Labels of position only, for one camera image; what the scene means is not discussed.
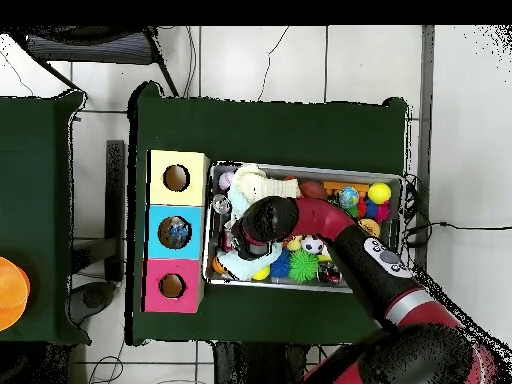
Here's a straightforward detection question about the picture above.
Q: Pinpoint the cream waffle cloth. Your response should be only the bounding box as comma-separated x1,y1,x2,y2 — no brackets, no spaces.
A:
235,163,301,203

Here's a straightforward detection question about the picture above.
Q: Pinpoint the mint waffle cloth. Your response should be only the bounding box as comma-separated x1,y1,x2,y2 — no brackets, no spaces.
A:
217,187,284,282

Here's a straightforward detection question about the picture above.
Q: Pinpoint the shallow silver mesh bin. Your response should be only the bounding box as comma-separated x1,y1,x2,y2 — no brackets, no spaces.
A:
202,160,406,294

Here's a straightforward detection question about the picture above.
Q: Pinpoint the wooden box with three holes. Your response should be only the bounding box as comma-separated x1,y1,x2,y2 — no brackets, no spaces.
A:
141,148,212,314

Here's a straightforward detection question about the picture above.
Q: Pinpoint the blue spiky rubber ball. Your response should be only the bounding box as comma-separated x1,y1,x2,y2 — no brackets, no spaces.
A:
269,249,292,279

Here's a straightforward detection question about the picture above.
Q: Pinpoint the brown toy football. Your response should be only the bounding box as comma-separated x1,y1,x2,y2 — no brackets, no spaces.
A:
299,180,329,201

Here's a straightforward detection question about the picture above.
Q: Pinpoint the toy soccer ball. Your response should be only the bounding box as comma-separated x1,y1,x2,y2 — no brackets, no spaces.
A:
300,234,325,255

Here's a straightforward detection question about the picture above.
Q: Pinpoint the green spiky rubber ball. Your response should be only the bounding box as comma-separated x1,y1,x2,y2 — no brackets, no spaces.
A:
288,249,320,283

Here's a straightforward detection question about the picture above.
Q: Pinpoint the dark green table cloth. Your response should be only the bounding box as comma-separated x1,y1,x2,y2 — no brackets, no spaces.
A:
126,81,410,346

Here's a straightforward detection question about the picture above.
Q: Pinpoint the globe print ball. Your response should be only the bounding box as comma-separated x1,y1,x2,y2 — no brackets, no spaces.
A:
338,186,361,210

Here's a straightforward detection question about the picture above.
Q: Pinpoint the crushed black can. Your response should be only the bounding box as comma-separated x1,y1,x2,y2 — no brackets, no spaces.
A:
317,263,342,285

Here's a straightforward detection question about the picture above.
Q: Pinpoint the plain yellow ball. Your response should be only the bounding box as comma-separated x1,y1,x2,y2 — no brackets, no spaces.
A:
367,182,392,206

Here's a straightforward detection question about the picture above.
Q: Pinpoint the black upright panel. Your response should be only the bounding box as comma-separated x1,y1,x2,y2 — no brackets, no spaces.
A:
104,139,126,282

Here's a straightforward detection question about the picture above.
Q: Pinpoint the dark green side-table cloth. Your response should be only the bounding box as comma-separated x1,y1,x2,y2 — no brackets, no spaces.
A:
0,90,91,345

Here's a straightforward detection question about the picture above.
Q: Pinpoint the black chair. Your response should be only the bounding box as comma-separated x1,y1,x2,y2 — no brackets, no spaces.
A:
7,25,180,98

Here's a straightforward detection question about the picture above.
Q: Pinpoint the orange plastic bowl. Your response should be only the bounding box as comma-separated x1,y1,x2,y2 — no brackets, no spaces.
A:
0,256,32,332

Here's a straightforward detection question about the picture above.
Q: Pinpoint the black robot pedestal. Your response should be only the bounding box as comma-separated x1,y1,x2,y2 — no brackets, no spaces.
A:
211,341,329,384

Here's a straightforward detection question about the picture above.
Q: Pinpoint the black floor cable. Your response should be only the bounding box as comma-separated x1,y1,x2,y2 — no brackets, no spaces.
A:
405,220,512,241

